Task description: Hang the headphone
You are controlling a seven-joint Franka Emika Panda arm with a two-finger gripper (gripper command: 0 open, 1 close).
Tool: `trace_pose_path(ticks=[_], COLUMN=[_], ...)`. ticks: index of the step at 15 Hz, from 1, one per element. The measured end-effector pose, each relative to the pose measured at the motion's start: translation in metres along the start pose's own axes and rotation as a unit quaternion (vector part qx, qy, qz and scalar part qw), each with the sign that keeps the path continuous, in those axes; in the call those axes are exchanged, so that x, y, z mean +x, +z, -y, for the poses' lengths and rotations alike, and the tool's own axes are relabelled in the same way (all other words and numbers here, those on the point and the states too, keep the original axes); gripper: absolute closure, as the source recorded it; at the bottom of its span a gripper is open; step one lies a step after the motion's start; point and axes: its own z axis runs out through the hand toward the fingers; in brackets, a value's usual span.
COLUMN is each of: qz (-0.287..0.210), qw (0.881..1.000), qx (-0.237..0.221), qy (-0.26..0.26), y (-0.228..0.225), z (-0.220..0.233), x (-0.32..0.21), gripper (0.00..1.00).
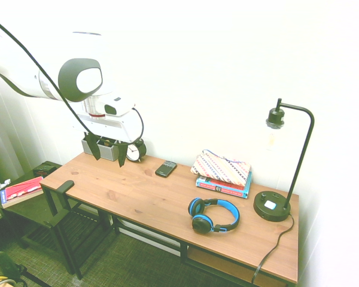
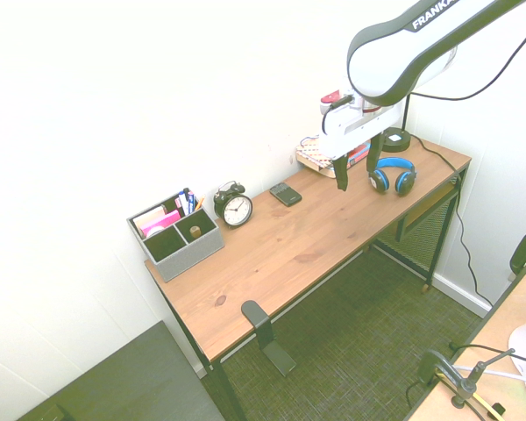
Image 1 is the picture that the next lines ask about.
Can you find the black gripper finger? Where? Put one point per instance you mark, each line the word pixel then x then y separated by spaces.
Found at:
pixel 94 146
pixel 122 155

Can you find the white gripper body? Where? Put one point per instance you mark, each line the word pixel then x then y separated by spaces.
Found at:
pixel 113 125

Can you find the blue and black headphones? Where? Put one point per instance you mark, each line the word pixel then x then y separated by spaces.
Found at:
pixel 201 223

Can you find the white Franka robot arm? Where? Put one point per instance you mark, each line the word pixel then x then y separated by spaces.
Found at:
pixel 86 80

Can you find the black alarm clock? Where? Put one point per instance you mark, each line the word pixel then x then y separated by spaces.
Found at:
pixel 134 151

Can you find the grey desk organizer box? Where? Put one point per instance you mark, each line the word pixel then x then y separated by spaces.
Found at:
pixel 107 152

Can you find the black smartphone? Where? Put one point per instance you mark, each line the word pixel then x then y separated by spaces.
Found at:
pixel 166 169

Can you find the small black box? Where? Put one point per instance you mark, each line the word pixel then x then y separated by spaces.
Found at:
pixel 43 170

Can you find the red cover book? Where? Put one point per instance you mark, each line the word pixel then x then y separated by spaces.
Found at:
pixel 21 191

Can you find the striped fabric pouch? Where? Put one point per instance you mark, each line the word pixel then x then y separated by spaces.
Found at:
pixel 221 167

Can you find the red spine book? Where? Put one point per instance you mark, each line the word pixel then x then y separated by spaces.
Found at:
pixel 224 186

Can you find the blue book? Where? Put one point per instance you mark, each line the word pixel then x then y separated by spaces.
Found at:
pixel 249 186

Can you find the black desk lamp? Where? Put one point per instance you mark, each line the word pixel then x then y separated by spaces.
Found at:
pixel 270 206

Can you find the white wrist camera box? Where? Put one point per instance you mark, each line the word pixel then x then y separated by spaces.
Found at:
pixel 119 104

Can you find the wooden desk with black frame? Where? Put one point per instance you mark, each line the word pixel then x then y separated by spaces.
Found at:
pixel 143 197

